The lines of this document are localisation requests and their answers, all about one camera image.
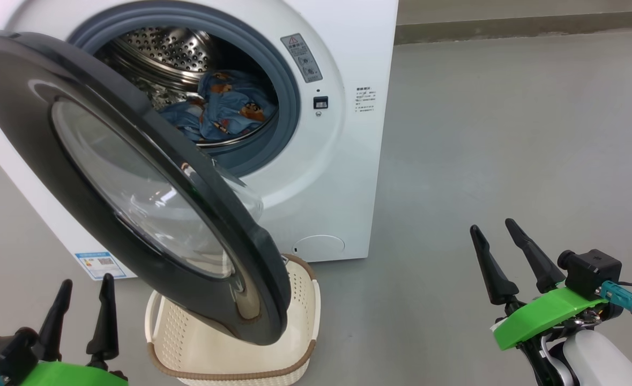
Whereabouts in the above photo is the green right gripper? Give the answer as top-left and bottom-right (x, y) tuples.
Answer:
(470, 218), (624, 352)

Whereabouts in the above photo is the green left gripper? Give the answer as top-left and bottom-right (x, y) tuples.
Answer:
(18, 273), (129, 386)

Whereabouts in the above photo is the round dark glass washer door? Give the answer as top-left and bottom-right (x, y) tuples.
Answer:
(0, 31), (291, 346)

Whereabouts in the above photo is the white front-load washing machine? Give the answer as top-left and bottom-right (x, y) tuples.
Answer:
(0, 0), (399, 279)

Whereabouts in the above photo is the perforated steel washer drum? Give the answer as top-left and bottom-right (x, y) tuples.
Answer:
(95, 27), (279, 148)

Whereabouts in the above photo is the blue energy label sticker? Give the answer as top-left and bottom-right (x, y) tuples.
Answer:
(75, 251), (127, 281)

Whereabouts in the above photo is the round white filter cover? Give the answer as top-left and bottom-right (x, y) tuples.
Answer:
(292, 235), (346, 261)

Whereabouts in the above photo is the cream perforated laundry basket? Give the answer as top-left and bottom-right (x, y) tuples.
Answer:
(144, 253), (322, 386)

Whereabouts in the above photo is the small text sticker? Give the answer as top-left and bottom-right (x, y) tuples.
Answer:
(355, 86), (376, 113)

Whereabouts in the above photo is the grey warning sticker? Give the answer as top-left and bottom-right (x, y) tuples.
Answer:
(280, 33), (323, 84)

